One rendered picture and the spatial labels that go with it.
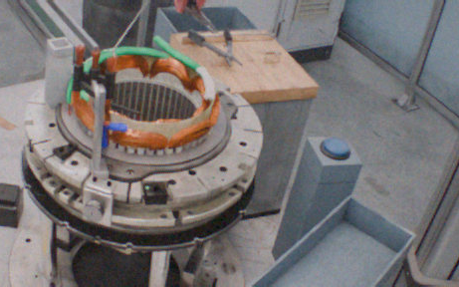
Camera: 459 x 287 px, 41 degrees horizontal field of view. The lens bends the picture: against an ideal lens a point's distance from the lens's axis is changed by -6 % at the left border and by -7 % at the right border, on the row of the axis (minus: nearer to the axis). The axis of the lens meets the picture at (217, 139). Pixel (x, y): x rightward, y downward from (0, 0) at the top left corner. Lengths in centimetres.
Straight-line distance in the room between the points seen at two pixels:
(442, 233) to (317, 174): 21
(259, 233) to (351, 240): 36
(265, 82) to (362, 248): 34
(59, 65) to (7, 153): 50
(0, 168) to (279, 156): 53
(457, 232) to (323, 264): 24
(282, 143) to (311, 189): 16
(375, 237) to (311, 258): 11
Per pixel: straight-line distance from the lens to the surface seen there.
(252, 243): 117
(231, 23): 132
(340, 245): 85
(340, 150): 98
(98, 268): 108
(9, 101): 146
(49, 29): 181
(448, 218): 95
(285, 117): 109
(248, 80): 105
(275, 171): 116
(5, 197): 112
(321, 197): 100
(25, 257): 106
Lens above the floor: 158
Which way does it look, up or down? 35 degrees down
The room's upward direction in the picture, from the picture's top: 12 degrees clockwise
